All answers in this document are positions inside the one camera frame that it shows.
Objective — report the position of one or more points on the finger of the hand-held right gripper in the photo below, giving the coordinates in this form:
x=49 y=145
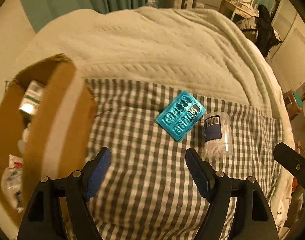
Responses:
x=292 y=161

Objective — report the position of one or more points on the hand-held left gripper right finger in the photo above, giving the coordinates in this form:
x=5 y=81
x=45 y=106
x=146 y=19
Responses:
x=197 y=175

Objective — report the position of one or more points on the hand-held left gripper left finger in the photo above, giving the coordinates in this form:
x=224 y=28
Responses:
x=98 y=172

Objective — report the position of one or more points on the clear cotton swab container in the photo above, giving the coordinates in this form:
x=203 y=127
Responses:
x=217 y=140

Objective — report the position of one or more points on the blue blister pack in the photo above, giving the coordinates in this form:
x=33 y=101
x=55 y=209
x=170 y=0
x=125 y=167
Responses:
x=181 y=116

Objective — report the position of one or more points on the brown cardboard box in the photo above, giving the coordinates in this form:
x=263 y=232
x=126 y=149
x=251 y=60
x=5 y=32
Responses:
x=60 y=105

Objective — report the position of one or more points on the white tissue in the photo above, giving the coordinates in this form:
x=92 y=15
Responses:
x=23 y=140

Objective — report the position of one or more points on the clear plastic packet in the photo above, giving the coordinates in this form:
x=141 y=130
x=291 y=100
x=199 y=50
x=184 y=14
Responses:
x=12 y=185

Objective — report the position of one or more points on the green white medicine box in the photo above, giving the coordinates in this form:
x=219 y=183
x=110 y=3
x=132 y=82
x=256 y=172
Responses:
x=32 y=96

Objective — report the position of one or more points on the grey white checked cloth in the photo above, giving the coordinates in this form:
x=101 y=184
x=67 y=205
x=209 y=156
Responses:
x=147 y=180

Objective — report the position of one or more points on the wooden stool teal cushion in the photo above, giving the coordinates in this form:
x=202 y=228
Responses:
x=291 y=105

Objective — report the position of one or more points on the white wardrobe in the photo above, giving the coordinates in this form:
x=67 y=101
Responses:
x=295 y=45

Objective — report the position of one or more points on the dark hanging clothing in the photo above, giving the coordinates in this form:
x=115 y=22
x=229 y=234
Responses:
x=266 y=30

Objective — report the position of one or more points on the cream vanity table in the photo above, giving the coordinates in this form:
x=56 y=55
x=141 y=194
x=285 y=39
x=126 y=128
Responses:
x=238 y=10

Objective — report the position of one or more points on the clear water bottle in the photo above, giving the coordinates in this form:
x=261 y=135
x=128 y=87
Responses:
x=151 y=4

